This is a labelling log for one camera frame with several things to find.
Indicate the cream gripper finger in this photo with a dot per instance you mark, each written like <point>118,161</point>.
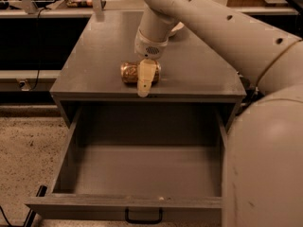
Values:
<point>145,73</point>

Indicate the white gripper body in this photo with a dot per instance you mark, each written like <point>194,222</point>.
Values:
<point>148,48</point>

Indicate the orange soda can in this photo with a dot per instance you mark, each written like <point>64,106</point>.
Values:
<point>128,71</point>

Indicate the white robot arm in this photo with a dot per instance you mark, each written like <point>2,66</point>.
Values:
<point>263,151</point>

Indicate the grey counter cabinet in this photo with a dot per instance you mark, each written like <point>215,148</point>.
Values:
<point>190,69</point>

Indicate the grey open top drawer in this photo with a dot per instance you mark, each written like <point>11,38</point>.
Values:
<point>123,157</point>

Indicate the white paper bowl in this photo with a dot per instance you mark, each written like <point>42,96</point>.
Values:
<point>177,28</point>

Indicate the black drawer handle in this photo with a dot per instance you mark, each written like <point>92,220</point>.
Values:
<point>149,217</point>

